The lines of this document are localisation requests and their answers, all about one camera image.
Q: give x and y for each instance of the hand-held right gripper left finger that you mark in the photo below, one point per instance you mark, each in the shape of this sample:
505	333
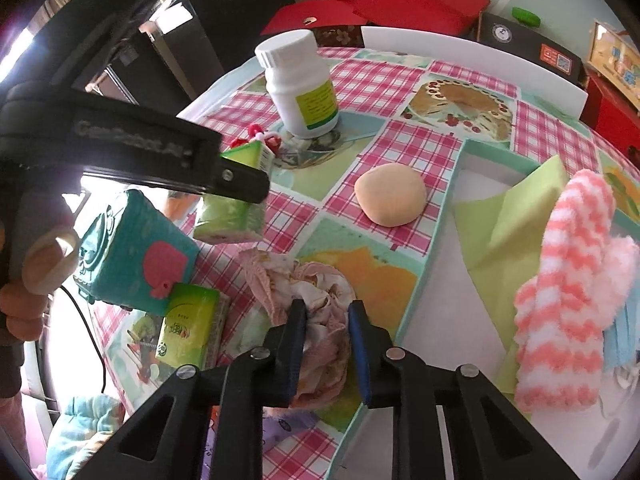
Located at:
297	340

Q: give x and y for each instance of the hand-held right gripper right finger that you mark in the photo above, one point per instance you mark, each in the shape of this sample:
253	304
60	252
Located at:
357	345

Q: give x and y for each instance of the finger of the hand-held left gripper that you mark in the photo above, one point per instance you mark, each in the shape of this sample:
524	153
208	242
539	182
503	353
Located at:
240	180

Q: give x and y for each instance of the pink lace cloth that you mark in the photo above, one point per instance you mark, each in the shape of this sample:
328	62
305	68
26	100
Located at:
327	340

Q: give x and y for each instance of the green tissue packet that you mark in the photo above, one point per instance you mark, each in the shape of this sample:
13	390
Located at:
187	325
230	220

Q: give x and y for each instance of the red white scrunchie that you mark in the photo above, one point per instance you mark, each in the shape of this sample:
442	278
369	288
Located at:
260	135

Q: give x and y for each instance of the purple baby wipes packet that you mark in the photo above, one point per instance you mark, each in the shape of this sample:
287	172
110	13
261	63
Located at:
285	430

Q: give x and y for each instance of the teal shallow cardboard tray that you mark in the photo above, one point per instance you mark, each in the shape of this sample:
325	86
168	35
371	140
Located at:
450	320

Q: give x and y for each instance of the beige round bun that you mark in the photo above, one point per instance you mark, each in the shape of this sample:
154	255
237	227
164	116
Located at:
390	192

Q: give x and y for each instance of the light green cloth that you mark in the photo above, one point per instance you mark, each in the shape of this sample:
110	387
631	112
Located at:
500	220

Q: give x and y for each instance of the pink white striped fuzzy sock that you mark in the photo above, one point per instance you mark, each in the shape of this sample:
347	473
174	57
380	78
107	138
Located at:
560	310

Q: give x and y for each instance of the blue face mask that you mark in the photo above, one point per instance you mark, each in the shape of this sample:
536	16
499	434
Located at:
622	340

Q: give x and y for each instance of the person's left forearm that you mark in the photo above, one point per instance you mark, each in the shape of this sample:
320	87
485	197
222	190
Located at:
10	370

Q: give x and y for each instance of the person's left hand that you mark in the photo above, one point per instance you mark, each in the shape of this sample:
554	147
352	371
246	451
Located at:
50	260

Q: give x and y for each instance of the white medicine bottle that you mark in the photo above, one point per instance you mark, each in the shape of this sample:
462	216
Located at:
295	85

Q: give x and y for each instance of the teal tissue box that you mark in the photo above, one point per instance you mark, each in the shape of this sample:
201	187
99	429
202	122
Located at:
115	255

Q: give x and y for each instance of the tall black cabinet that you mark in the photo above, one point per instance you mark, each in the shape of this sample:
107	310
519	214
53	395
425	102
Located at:
235	20

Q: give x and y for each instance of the dark floral box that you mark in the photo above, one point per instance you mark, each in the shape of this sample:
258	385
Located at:
340	35

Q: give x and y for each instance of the red box with gold clasp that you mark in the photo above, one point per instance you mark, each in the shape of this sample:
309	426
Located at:
320	12

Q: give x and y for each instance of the light blue quilted blanket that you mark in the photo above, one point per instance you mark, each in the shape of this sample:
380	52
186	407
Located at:
85	435

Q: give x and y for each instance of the white board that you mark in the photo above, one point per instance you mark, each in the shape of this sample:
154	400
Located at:
450	60

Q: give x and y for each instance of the red gift bag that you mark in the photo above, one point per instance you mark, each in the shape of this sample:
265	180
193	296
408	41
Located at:
415	0

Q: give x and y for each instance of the black flat box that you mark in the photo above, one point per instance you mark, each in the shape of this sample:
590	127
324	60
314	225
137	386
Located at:
525	45

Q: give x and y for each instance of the green round knob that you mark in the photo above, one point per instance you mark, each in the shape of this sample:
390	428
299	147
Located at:
526	16

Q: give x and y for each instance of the red gift box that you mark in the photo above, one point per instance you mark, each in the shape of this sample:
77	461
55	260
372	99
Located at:
610	110

